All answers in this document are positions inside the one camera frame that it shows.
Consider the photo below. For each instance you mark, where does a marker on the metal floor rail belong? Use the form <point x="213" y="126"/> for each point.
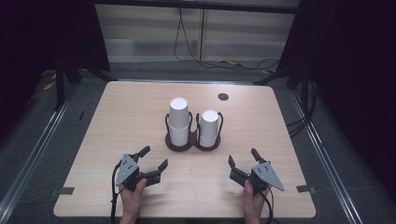
<point x="34" y="149"/>
<point x="323" y="155"/>

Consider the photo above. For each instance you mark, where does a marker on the yellow tape strip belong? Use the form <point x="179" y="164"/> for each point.
<point x="49" y="86"/>
<point x="229" y="62"/>

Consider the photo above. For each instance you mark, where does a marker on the person's left hand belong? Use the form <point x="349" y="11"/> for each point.
<point x="131" y="200"/>

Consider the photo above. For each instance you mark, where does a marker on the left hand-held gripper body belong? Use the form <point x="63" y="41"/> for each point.
<point x="127" y="169"/>

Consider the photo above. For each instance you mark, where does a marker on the black curtain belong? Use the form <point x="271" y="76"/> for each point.
<point x="358" y="77"/>
<point x="37" y="46"/>

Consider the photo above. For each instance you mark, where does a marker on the black stand leg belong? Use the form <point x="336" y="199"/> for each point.
<point x="59" y="87"/>
<point x="274" y="76"/>

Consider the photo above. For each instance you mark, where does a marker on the dark brown double cup holder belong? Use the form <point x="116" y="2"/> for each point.
<point x="193" y="141"/>

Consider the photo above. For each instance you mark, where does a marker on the dark round table grommet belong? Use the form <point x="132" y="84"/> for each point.
<point x="223" y="96"/>

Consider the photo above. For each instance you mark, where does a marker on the person's right hand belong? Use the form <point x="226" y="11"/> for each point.
<point x="253" y="202"/>

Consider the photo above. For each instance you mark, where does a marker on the black overhead bar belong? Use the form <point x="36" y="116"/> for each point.
<point x="199" y="6"/>

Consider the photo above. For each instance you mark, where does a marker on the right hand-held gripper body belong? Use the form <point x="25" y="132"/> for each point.
<point x="266" y="174"/>

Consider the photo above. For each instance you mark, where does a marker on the stack of white paper cups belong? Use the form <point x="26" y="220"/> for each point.
<point x="179" y="121"/>
<point x="209" y="127"/>

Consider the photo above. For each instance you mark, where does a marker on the grey tape piece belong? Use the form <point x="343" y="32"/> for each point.
<point x="63" y="190"/>
<point x="305" y="188"/>

